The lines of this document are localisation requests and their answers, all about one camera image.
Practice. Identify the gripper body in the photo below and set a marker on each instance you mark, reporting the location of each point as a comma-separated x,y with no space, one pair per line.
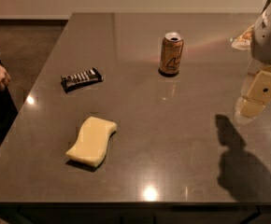
268,39

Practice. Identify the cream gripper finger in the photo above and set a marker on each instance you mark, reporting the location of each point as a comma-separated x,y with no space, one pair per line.
246,111

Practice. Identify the orange soda can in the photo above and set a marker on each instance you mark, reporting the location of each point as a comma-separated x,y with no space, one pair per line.
171,52

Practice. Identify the yellow wavy sponge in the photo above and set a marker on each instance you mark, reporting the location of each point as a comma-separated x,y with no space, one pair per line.
91,145

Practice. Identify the black snack bar wrapper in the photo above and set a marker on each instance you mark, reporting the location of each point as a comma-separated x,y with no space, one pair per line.
80,80

